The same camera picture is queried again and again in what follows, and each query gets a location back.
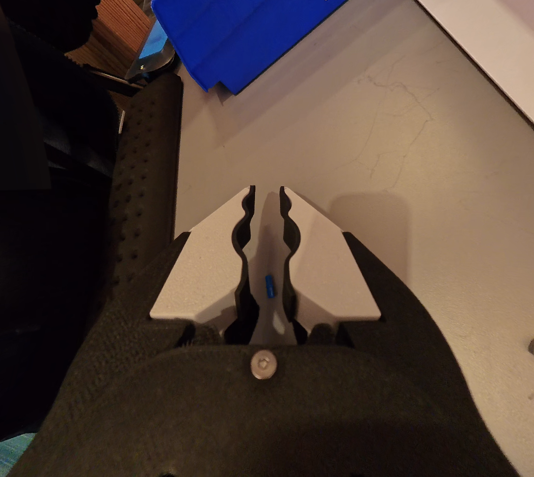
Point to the blue connector pin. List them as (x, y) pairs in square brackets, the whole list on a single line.
[(270, 287)]

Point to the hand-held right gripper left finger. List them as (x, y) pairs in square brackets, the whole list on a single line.
[(200, 276)]

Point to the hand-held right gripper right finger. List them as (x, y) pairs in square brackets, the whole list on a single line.
[(331, 276)]

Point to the white wooden book stand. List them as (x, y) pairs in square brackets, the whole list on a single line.
[(484, 13)]

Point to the blue tagged parts bin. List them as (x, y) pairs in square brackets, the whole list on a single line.
[(250, 13)]

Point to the wooden slatted panel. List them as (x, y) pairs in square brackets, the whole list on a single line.
[(121, 30)]

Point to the metal clamp plate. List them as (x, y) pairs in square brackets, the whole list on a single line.
[(154, 55)]

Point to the black perforated board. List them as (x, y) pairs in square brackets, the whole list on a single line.
[(146, 176)]

